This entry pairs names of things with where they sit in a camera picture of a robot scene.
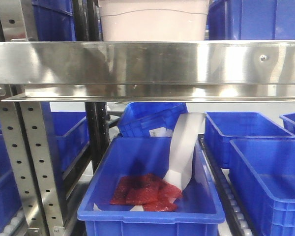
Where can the blue bin tilted rear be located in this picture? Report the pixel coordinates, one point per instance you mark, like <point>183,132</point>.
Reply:
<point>150,119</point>

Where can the blue bin left rear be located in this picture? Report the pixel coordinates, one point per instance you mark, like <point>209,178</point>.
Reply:
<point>71,131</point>

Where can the white paper strip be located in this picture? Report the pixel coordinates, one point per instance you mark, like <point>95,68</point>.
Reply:
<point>182,148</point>

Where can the blue bin front right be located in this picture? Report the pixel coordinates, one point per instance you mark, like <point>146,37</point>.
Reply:
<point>263,174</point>

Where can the blue bin front centre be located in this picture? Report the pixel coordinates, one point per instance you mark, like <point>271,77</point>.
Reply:
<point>199,211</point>

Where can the blue bin rear right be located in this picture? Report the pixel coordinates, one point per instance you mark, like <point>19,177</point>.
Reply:
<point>221,127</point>

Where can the roller conveyor track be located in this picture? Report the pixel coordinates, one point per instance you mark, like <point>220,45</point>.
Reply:
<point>237,222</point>

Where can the blue bin upper left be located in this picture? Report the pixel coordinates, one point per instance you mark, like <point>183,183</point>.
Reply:
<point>54,20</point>

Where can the blue bin left front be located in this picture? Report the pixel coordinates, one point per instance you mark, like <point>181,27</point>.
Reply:
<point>9,197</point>

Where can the perforated steel shelf upright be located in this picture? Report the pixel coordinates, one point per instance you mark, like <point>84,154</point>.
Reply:
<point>28,132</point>

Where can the stainless steel shelf rail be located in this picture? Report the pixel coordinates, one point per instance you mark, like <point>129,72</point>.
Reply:
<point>203,71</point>

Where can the white plastic storage bin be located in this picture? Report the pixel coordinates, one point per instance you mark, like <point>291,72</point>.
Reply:
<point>153,20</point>

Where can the blue bin upper right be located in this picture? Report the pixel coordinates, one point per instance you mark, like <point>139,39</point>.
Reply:
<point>251,20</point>

